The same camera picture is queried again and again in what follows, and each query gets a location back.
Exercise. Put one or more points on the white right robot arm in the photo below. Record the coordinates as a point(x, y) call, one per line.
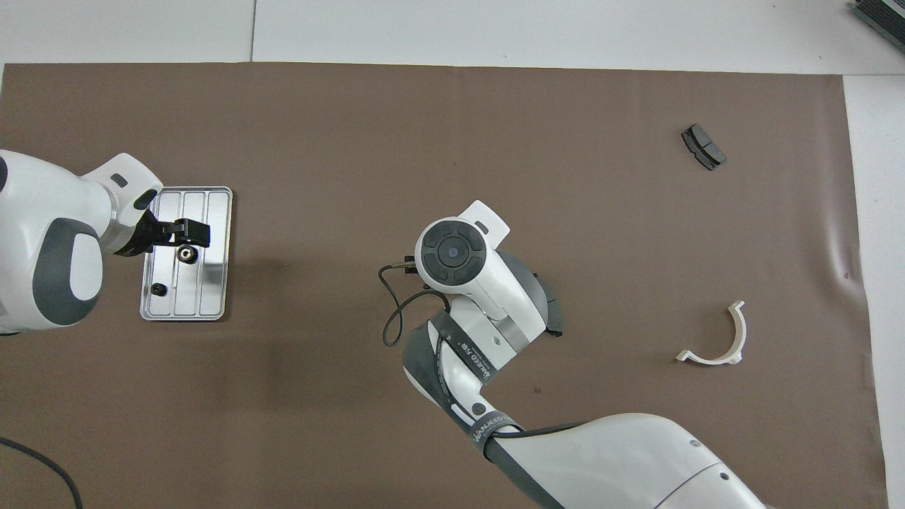
point(601, 459)

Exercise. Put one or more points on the brown paper table mat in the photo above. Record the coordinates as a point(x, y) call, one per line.
point(318, 141)

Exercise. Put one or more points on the silver ribbed metal tray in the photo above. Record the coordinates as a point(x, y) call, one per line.
point(212, 297)

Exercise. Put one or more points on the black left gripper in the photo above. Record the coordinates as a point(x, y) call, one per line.
point(141, 237)

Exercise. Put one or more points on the short grey brake pad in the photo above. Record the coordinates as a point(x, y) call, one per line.
point(703, 145)

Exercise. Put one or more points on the long curved grey brake pad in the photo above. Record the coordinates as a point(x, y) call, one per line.
point(556, 318)

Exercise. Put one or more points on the dark grey finned device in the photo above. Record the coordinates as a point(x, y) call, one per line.
point(884, 18)

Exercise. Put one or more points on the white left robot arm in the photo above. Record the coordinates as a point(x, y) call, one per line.
point(42, 212)

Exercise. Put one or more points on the black bearing gear silver centre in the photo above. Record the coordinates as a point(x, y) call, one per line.
point(187, 254)

